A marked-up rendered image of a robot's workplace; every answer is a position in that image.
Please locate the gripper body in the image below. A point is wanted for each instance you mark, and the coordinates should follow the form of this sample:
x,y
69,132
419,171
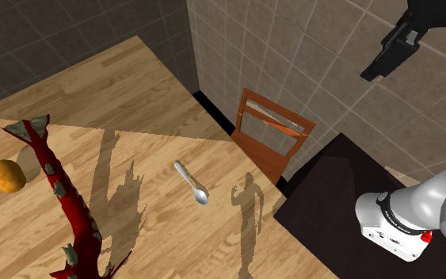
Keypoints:
x,y
390,52

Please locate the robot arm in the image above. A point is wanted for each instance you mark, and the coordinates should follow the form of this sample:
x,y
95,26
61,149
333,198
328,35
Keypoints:
x,y
419,204

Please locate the dark robot stand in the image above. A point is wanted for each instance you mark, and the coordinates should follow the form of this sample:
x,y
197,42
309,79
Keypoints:
x,y
323,193

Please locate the brown wooden chair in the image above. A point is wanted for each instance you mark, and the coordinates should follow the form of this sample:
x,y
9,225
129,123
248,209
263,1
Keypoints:
x,y
261,154

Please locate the silver spoon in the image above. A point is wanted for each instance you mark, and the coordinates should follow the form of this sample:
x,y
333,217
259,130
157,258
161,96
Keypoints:
x,y
201,197

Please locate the red thorny stem figure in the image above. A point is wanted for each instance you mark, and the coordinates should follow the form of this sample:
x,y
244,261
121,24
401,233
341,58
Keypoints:
x,y
72,208

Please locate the orange round fruit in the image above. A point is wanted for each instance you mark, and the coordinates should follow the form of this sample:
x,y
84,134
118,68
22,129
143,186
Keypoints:
x,y
9,176

